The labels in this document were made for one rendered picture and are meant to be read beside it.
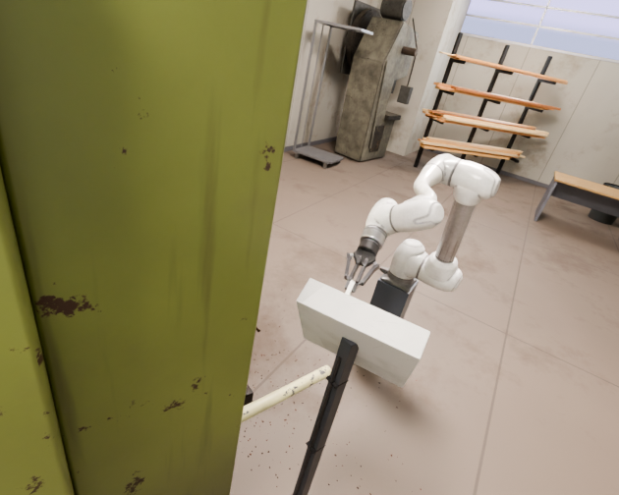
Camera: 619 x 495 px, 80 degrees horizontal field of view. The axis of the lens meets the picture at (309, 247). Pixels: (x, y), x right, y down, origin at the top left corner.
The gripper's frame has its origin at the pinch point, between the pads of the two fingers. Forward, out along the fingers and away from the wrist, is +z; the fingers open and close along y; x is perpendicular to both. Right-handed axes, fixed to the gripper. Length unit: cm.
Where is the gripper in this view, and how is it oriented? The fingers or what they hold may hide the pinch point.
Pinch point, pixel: (349, 290)
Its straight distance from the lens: 128.8
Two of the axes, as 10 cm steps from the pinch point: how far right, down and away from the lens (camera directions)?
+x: -0.6, -5.3, -8.5
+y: -9.0, -3.3, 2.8
